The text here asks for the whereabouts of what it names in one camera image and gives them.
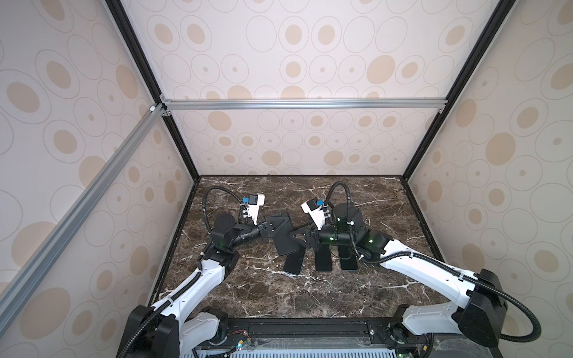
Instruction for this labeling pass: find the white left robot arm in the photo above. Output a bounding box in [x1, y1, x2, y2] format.
[116, 214, 278, 357]

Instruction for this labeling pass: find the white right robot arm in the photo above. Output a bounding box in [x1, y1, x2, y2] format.
[274, 201, 510, 348]

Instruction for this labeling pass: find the black corner frame post left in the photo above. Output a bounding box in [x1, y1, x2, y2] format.
[104, 0, 201, 181]

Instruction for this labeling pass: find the black corner frame post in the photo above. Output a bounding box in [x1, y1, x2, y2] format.
[401, 0, 517, 185]
[104, 0, 201, 181]

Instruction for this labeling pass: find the silver aluminium rail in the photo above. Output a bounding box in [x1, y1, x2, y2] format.
[1, 103, 167, 335]
[165, 98, 448, 111]

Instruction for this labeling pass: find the silver aluminium rail back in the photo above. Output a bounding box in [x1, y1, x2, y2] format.
[165, 98, 448, 111]

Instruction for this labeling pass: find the silver aluminium rail left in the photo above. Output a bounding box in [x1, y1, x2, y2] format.
[1, 103, 167, 335]

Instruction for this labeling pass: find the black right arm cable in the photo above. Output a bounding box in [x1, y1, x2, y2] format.
[324, 181, 543, 343]

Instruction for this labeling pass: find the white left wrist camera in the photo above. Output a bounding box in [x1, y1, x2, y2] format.
[241, 193, 266, 225]

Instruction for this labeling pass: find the black corner frame post right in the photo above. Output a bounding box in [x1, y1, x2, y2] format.
[401, 0, 517, 185]

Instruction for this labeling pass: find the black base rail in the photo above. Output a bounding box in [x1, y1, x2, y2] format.
[191, 318, 501, 357]

